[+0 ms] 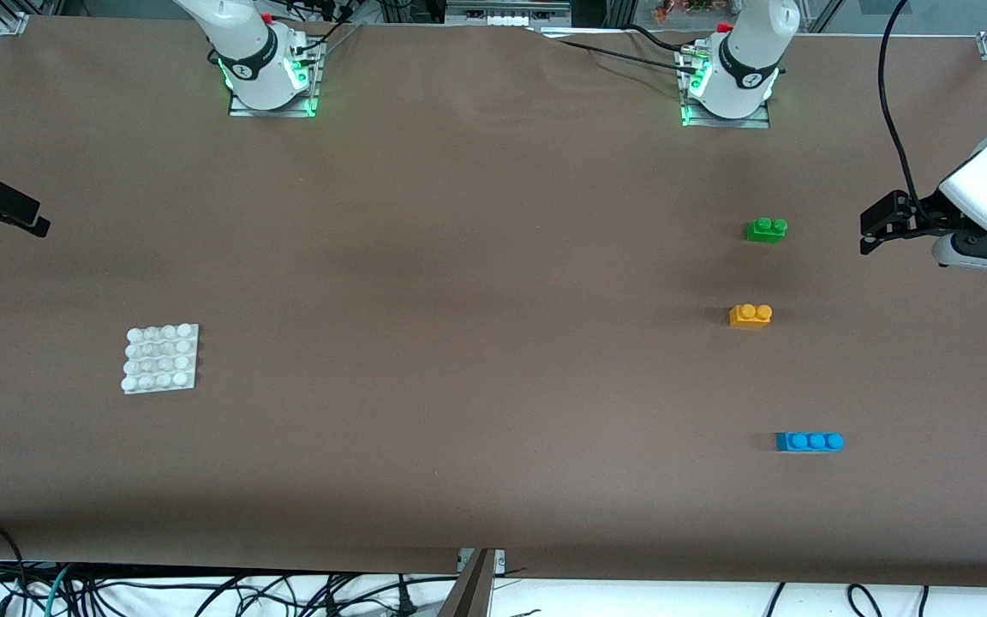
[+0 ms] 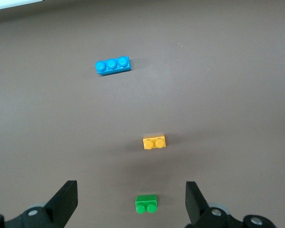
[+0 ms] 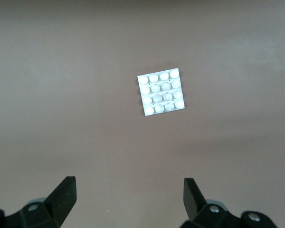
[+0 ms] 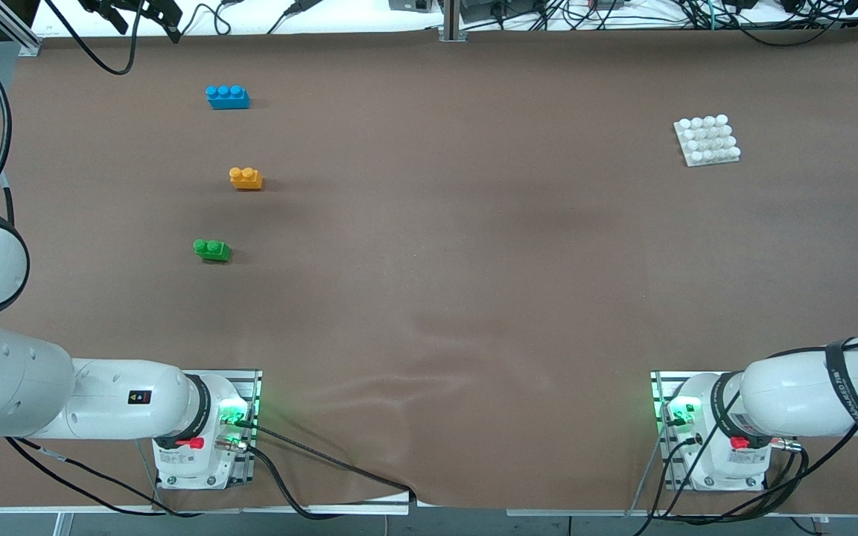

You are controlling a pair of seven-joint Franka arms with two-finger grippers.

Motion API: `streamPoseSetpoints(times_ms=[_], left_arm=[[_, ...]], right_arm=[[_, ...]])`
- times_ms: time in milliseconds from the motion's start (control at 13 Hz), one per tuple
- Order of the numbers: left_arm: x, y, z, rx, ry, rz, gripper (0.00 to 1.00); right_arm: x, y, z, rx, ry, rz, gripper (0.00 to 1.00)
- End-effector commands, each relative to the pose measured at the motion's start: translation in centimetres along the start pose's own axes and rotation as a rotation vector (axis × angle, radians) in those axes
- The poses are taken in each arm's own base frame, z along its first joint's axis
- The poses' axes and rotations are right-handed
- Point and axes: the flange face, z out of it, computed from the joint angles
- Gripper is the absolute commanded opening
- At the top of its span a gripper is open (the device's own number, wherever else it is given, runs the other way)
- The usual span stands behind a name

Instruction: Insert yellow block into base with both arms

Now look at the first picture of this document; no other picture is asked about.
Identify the white studded base plate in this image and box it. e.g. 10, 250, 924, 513
121, 323, 200, 395

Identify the blue three-stud block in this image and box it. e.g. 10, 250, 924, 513
775, 431, 846, 453

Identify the brown table cover sheet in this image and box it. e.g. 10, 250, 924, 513
0, 15, 987, 589

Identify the teal cable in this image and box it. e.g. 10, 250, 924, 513
38, 564, 76, 617

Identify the aluminium frame rail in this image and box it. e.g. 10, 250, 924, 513
445, 0, 573, 28

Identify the aluminium profile post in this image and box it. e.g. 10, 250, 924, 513
438, 548, 507, 617

